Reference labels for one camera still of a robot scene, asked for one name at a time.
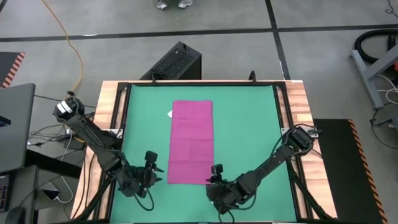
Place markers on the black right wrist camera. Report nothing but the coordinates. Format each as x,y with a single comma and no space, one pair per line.
217,169

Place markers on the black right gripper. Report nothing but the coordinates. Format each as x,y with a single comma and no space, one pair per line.
222,194

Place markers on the black metal table frame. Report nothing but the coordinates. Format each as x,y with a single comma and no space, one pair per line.
122,109

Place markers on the grey metal stand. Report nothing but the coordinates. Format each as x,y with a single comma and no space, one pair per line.
370,74

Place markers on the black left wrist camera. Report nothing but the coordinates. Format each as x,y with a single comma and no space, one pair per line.
151,156

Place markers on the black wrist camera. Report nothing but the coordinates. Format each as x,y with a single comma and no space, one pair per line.
151,156
217,169

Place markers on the black mat orange striped edge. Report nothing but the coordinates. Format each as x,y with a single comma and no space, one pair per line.
9,67
342,171

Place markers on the grey laptop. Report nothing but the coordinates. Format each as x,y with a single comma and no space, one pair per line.
17,124

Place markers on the person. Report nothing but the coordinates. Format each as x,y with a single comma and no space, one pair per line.
161,4

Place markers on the pink towel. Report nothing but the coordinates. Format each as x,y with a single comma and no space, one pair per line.
191,140

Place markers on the black desk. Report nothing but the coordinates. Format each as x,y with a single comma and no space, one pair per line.
53,165

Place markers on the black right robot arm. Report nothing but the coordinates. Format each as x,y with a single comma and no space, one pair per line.
273,158

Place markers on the smartphone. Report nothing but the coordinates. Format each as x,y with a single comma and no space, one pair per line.
51,194

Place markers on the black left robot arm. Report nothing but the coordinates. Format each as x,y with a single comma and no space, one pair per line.
93,137

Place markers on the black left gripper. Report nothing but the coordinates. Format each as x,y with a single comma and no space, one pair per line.
147,178

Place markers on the black computer tower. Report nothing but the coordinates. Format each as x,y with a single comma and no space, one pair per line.
174,62

